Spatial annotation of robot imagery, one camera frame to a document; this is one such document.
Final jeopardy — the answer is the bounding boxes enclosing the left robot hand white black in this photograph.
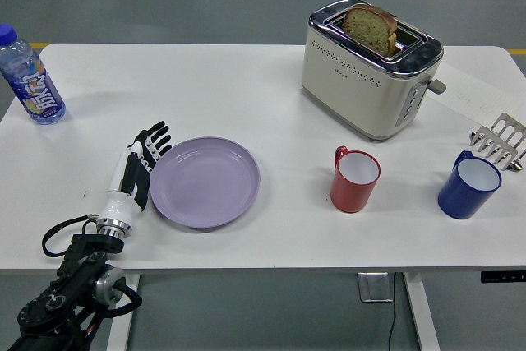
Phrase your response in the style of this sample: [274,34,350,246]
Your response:
[97,120,173,228]

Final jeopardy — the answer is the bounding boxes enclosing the purple plate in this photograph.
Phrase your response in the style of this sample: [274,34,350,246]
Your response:
[149,136,261,230]

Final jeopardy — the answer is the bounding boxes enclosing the blue drink bottle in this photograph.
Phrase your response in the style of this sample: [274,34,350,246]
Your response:
[0,24,67,126]

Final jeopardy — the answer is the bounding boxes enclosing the red mug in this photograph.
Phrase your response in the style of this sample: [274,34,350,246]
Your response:
[330,145,382,215]

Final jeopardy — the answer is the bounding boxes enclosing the cream chrome toaster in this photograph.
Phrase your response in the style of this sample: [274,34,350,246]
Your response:
[301,0,448,141]

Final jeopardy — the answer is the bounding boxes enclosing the silver box under table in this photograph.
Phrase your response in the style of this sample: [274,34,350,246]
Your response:
[357,272,390,303]

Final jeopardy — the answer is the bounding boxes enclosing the brown bread slice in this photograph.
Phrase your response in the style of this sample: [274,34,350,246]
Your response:
[342,3,399,58]

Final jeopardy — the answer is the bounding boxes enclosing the blue mug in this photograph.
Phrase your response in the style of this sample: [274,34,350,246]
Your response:
[436,150,503,220]

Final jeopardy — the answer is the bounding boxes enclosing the white paper sheet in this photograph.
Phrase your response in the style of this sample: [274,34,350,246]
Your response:
[425,58,526,122]

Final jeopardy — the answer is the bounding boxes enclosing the metal toast rack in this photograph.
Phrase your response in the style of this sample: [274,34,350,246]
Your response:
[469,112,526,173]

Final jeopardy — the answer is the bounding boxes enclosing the black table control panel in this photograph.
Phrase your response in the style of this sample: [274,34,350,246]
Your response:
[480,271,526,284]

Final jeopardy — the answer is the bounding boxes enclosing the black hanging cable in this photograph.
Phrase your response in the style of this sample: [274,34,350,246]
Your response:
[388,272,399,351]

